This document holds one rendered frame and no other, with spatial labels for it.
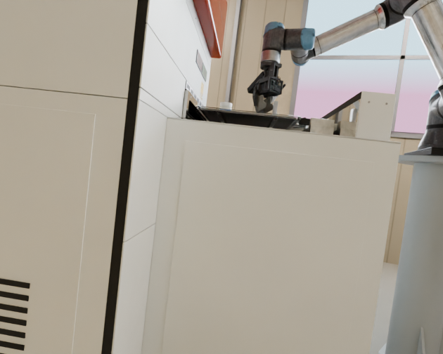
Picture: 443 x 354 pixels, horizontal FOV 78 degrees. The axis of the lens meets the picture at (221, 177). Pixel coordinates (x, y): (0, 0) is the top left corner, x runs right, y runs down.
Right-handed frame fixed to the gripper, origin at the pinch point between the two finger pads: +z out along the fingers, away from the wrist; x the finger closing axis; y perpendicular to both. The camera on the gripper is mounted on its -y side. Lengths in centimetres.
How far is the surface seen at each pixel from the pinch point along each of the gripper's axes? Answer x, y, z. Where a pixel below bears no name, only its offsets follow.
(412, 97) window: 194, -38, -57
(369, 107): 5.4, 42.1, 0.1
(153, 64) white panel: -51, 25, 0
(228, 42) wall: 79, -171, -109
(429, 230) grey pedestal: 45, 46, 35
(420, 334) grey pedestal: 46, 47, 72
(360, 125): 4.0, 41.0, 5.2
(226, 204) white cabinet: -27.7, 25.5, 31.5
